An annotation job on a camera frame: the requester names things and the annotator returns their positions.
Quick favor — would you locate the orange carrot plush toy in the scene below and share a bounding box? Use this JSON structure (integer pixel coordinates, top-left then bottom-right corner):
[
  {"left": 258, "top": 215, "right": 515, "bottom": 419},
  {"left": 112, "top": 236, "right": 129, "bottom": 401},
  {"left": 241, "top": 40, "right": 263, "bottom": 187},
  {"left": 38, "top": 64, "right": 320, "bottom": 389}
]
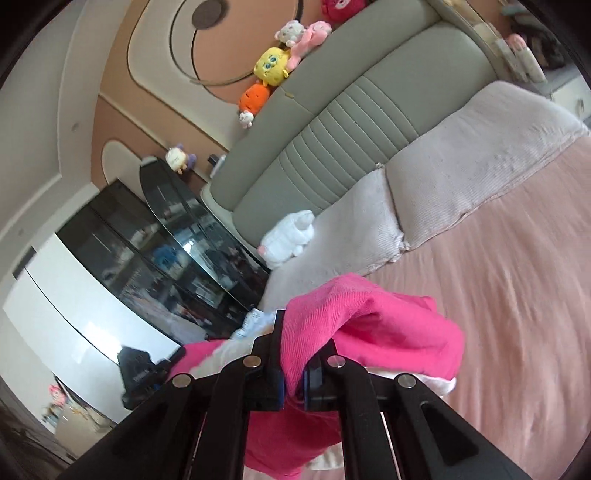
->
[{"left": 238, "top": 82, "right": 272, "bottom": 115}]

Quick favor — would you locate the white sailor shirt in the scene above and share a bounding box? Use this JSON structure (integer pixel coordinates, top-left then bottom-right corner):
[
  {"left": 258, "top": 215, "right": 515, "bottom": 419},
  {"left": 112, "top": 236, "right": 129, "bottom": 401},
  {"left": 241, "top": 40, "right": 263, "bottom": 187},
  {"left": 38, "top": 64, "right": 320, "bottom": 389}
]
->
[{"left": 231, "top": 308, "right": 274, "bottom": 341}]

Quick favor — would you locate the pale pink pillow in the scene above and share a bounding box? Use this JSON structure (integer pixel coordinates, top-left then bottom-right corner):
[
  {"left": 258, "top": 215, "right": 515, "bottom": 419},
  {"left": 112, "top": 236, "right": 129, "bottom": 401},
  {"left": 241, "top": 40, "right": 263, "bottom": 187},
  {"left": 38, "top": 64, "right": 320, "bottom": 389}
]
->
[
  {"left": 259, "top": 167, "right": 407, "bottom": 310},
  {"left": 385, "top": 80, "right": 589, "bottom": 252}
]

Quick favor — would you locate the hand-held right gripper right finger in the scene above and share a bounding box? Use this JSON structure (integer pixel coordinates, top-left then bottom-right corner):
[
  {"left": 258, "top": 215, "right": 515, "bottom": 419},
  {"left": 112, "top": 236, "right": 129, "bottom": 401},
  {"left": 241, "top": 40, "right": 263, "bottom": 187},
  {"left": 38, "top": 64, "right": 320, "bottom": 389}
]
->
[{"left": 302, "top": 339, "right": 532, "bottom": 480}]

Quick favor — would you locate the white purple plush toy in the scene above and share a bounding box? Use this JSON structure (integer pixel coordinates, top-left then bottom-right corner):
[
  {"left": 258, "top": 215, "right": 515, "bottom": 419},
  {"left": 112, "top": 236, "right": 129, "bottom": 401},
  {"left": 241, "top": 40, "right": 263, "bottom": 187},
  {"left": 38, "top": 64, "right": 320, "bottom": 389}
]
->
[{"left": 165, "top": 144, "right": 198, "bottom": 174}]

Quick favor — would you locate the white grey plush toy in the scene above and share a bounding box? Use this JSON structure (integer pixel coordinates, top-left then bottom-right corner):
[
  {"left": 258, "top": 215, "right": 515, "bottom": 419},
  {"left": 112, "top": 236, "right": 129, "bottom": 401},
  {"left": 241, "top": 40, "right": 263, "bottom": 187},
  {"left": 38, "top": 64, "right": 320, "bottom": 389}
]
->
[{"left": 275, "top": 20, "right": 308, "bottom": 48}]

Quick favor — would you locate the white dresser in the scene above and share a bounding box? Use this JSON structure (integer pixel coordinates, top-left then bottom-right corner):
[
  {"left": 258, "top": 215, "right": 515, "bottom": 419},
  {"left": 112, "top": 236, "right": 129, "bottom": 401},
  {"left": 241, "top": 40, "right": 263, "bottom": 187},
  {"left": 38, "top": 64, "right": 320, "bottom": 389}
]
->
[{"left": 547, "top": 69, "right": 591, "bottom": 123}]

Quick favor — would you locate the grey padded headboard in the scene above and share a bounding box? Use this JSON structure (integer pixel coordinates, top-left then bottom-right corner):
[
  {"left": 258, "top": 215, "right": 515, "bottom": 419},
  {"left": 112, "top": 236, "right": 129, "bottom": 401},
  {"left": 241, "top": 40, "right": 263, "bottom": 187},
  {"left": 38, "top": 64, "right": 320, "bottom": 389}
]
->
[{"left": 201, "top": 0, "right": 499, "bottom": 268}]

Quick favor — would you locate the pink ribbed top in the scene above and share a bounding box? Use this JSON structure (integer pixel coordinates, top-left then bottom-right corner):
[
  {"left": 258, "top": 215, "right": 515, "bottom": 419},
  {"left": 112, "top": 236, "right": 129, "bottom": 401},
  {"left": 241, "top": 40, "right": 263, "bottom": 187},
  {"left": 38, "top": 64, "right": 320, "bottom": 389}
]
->
[{"left": 171, "top": 272, "right": 464, "bottom": 478}]

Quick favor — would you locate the pink plush toy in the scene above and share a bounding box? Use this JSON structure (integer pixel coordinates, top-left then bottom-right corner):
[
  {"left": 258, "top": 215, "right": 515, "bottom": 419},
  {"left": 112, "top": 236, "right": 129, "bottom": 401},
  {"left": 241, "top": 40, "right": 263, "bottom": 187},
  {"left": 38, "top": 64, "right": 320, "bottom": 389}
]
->
[{"left": 288, "top": 21, "right": 332, "bottom": 70}]

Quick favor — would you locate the bed with pink blanket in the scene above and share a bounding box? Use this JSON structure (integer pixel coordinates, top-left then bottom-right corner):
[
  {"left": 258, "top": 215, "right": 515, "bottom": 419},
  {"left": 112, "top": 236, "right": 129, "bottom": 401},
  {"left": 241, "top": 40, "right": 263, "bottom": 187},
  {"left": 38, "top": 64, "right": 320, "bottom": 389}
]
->
[{"left": 240, "top": 80, "right": 591, "bottom": 480}]

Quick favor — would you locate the white wardrobe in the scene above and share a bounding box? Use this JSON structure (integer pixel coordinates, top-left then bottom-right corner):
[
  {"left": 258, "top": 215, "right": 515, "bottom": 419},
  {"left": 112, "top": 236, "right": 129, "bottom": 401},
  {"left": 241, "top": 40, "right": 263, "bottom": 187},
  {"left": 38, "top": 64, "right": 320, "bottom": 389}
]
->
[{"left": 2, "top": 233, "right": 183, "bottom": 425}]

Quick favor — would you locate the black glass cabinet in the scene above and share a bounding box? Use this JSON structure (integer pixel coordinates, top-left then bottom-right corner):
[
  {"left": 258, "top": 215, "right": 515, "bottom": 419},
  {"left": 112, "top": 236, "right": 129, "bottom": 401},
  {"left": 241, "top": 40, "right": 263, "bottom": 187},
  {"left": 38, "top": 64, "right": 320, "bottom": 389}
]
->
[{"left": 55, "top": 159, "right": 271, "bottom": 342}]

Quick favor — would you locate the red plush toy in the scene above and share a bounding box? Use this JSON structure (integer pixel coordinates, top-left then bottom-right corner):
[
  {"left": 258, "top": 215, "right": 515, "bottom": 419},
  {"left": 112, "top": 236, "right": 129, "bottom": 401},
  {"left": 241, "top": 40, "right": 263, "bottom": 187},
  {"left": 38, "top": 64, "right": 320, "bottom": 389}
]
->
[{"left": 321, "top": 0, "right": 368, "bottom": 25}]

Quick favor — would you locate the round ceiling lamp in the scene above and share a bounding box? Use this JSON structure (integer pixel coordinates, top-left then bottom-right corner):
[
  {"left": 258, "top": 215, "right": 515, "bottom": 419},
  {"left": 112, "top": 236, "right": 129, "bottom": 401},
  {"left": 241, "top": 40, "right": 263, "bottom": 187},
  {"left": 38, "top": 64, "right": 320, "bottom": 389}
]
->
[{"left": 191, "top": 0, "right": 227, "bottom": 29}]

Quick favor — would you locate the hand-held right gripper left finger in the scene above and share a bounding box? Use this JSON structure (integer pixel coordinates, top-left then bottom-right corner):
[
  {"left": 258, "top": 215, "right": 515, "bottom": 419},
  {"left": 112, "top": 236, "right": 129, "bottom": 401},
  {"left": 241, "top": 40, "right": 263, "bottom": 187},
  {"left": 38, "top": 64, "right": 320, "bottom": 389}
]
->
[{"left": 55, "top": 309, "right": 286, "bottom": 480}]

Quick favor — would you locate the yellow square plush toy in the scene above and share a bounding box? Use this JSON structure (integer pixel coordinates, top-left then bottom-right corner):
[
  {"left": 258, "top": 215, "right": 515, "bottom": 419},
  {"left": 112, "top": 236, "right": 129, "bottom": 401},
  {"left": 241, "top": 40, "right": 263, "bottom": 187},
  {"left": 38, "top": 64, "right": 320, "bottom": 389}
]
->
[{"left": 253, "top": 45, "right": 293, "bottom": 88}]

